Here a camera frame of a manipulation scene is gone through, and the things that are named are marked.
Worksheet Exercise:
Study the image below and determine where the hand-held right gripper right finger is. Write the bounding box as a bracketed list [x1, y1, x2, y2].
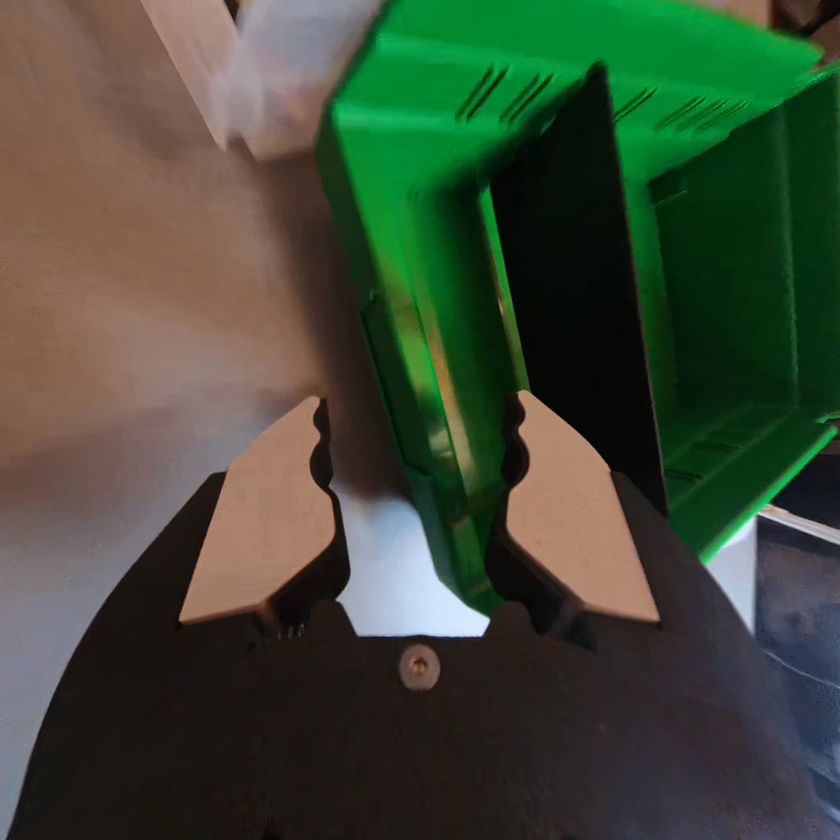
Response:
[487, 390, 662, 639]

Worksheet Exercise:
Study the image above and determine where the clear plastic bin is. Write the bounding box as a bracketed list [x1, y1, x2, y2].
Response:
[217, 0, 389, 163]

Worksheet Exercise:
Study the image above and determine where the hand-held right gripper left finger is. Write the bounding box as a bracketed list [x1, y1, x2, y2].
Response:
[177, 395, 352, 641]

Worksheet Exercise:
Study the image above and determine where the black divider plate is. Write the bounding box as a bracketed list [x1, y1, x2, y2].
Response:
[489, 61, 670, 519]

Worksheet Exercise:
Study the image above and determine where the green plastic bin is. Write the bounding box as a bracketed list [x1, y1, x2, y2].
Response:
[315, 0, 840, 618]

